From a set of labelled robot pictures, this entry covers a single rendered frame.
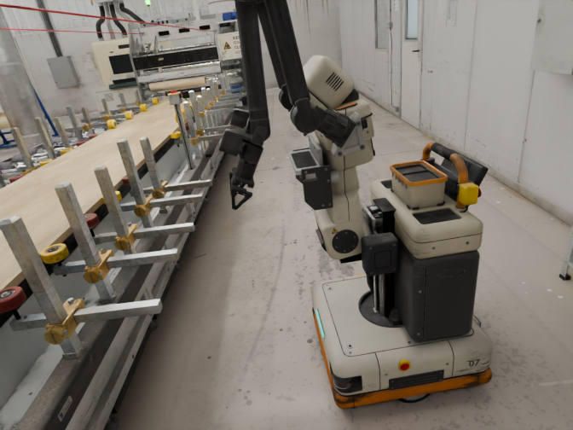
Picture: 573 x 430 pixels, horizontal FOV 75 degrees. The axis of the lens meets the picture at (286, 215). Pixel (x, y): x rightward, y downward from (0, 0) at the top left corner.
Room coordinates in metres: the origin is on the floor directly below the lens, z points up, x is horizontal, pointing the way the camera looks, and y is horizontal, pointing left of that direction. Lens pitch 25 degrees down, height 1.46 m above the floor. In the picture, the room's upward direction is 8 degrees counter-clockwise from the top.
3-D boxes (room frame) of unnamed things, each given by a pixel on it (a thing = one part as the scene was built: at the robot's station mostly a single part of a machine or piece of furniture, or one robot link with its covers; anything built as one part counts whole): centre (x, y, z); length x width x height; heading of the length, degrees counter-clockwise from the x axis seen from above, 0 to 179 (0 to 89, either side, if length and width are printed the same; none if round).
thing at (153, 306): (0.90, 0.62, 0.80); 0.43 x 0.03 x 0.04; 88
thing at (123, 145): (1.61, 0.65, 0.92); 0.04 x 0.04 x 0.48; 88
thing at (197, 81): (5.73, 1.08, 1.05); 1.43 x 0.12 x 0.12; 88
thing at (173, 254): (1.15, 0.61, 0.82); 0.43 x 0.03 x 0.04; 88
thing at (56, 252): (1.15, 0.81, 0.85); 0.08 x 0.08 x 0.11
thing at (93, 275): (1.13, 0.66, 0.83); 0.14 x 0.06 x 0.05; 178
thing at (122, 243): (1.38, 0.66, 0.81); 0.14 x 0.06 x 0.05; 178
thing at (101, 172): (1.36, 0.66, 0.88); 0.04 x 0.04 x 0.48; 88
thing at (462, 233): (1.36, -0.51, 0.59); 0.55 x 0.34 x 0.83; 3
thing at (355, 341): (1.36, -0.42, 0.16); 0.67 x 0.64 x 0.25; 93
